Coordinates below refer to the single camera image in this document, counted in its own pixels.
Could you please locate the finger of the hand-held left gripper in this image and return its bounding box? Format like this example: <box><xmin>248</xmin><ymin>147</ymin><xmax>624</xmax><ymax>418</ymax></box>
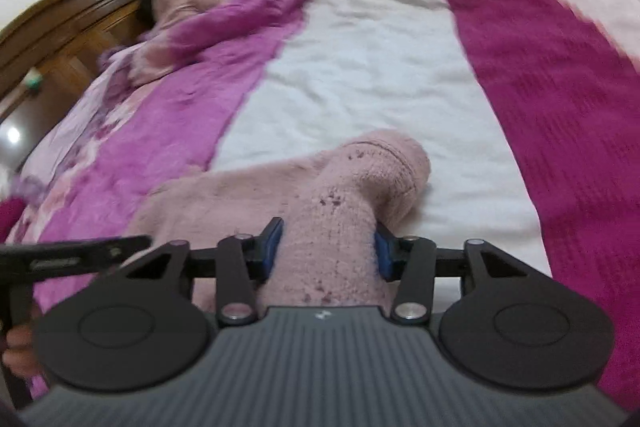
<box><xmin>0</xmin><ymin>234</ymin><xmax>153</xmax><ymax>285</ymax></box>

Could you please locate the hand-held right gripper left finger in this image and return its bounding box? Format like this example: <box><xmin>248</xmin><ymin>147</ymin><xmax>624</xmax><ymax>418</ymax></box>
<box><xmin>107</xmin><ymin>217</ymin><xmax>285</xmax><ymax>327</ymax></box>

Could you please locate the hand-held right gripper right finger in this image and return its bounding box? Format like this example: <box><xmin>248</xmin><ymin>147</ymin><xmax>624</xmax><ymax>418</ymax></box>
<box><xmin>376</xmin><ymin>224</ymin><xmax>543</xmax><ymax>327</ymax></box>

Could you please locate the pink knit cardigan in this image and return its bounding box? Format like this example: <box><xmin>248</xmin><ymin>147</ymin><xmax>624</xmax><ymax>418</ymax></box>
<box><xmin>124</xmin><ymin>129</ymin><xmax>432</xmax><ymax>308</ymax></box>

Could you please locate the person's left hand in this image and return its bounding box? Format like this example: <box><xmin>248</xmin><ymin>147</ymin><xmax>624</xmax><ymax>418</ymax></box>
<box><xmin>2</xmin><ymin>323</ymin><xmax>43</xmax><ymax>380</ymax></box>

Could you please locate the lilac floral bedsheet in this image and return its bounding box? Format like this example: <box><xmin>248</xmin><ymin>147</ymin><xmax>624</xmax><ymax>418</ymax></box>
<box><xmin>15</xmin><ymin>42</ymin><xmax>151</xmax><ymax>208</ymax></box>

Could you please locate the magenta patchwork blanket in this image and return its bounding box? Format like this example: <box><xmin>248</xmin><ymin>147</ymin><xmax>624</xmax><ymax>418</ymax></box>
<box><xmin>0</xmin><ymin>0</ymin><xmax>640</xmax><ymax>413</ymax></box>

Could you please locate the wooden headboard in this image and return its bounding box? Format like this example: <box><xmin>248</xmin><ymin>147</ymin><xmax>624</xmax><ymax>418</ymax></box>
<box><xmin>0</xmin><ymin>0</ymin><xmax>640</xmax><ymax>122</ymax></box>

